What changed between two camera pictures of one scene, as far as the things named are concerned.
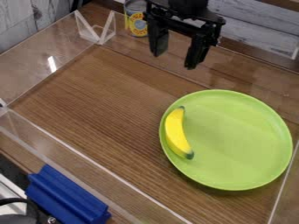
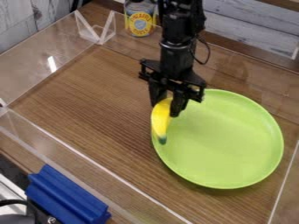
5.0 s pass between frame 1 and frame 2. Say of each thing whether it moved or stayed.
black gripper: moved
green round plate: stayed
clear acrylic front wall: stayed
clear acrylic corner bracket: stayed
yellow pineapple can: stayed
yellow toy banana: moved
